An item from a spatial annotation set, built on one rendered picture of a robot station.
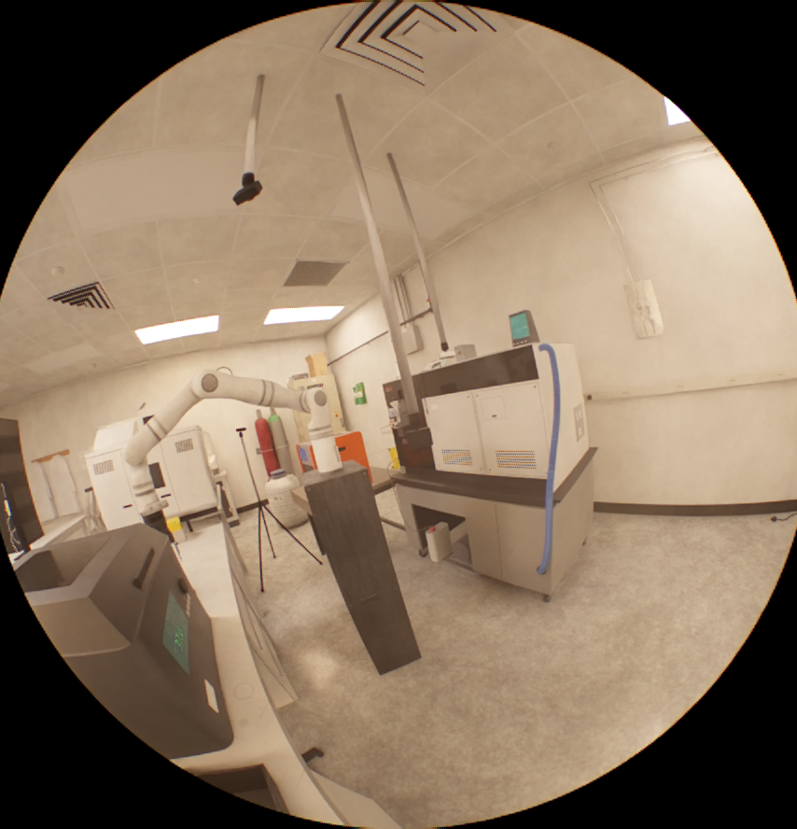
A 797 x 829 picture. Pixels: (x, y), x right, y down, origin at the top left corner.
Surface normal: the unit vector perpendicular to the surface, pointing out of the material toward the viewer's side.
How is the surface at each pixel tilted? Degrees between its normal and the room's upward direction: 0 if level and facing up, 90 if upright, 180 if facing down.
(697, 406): 90
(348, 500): 90
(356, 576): 90
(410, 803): 0
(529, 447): 90
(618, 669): 0
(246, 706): 0
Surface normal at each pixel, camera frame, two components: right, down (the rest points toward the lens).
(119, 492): 0.60, -0.07
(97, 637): 0.39, -0.59
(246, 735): -0.22, -0.97
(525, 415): -0.77, 0.21
